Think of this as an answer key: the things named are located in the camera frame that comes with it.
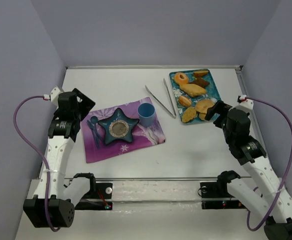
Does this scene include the tan bagel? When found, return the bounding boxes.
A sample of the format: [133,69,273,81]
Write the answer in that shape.
[195,99,215,114]

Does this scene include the speckled bread slice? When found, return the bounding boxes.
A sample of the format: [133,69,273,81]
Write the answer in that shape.
[182,107,197,123]

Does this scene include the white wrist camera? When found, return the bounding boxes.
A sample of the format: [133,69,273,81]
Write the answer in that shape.
[43,86,64,106]
[236,95,254,113]

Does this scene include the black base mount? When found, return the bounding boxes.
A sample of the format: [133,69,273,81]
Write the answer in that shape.
[75,182,113,211]
[198,181,245,210]

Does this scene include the dark chocolate bread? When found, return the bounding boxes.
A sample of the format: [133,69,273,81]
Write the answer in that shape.
[190,77,210,89]

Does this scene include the teal floral tray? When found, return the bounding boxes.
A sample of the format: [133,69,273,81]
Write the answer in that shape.
[169,69,221,125]

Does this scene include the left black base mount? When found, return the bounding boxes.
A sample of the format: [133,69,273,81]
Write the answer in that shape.
[75,182,113,211]

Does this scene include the brown bread wedge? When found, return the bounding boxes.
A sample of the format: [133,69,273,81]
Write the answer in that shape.
[193,70,209,78]

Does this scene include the long yellow bread loaf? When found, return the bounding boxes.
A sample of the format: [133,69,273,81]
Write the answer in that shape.
[180,84,206,97]

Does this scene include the small round bun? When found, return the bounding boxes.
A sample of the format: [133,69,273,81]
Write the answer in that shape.
[178,95,192,108]

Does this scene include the blue plastic spoon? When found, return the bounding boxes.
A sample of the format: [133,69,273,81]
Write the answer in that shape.
[90,115,102,141]

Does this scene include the metal tongs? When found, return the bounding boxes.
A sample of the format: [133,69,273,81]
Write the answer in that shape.
[145,78,177,119]

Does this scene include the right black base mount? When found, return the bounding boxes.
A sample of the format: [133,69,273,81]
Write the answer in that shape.
[198,181,245,210]

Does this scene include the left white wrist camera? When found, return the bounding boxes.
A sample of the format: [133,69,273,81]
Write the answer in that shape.
[43,86,64,106]

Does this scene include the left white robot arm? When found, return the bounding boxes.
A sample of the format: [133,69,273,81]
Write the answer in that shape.
[23,87,96,232]

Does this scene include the flat round bread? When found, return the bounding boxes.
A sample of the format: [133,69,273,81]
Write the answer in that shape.
[198,112,212,122]

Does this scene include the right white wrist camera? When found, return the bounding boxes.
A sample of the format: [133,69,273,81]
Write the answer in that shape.
[236,95,254,113]

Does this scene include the orange glazed donut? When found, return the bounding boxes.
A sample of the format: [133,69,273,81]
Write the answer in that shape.
[174,72,189,85]

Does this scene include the teal star-shaped plate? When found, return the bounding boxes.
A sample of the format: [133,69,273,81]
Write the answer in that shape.
[98,108,139,145]

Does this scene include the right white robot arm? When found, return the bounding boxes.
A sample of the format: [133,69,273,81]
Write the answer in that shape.
[205,96,292,240]

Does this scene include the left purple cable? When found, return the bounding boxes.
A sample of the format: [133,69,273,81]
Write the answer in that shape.
[13,95,61,232]

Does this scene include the blue plastic cup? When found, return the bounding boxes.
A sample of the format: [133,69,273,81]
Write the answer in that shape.
[137,103,155,128]

